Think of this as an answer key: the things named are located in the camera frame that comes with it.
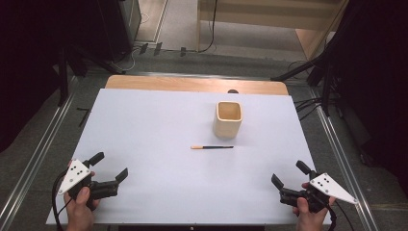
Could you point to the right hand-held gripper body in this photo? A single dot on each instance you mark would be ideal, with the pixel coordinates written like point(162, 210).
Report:
point(330, 187)

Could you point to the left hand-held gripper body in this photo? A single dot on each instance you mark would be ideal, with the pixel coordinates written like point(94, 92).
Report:
point(75, 178)

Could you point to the person's left hand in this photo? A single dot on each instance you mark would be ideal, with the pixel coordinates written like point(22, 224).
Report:
point(78, 213)

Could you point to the person's right hand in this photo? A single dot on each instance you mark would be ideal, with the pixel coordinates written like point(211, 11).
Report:
point(308, 220)

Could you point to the white table cover sheet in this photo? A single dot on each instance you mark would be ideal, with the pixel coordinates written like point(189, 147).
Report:
point(179, 179)

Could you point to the black pen with orange cap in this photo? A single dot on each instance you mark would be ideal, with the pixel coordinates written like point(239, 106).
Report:
point(213, 147)

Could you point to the square wooden pen holder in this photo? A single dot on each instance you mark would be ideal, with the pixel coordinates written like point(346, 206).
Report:
point(227, 120)

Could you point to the black stand legs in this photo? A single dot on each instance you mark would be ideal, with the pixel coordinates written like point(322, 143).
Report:
point(325, 73)
point(64, 77)

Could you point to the small dark round object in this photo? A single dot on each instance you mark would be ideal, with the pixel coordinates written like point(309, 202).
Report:
point(233, 91)

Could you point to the dark curtain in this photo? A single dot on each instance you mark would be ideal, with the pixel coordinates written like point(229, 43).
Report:
point(381, 80)

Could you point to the dark metal cabinet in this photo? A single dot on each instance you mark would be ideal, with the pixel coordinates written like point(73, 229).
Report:
point(118, 25)

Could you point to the light wooden shelf unit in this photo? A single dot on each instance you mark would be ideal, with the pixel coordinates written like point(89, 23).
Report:
point(272, 14)

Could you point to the metal floor rail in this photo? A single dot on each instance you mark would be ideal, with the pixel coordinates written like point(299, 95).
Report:
point(344, 166)
point(38, 154)

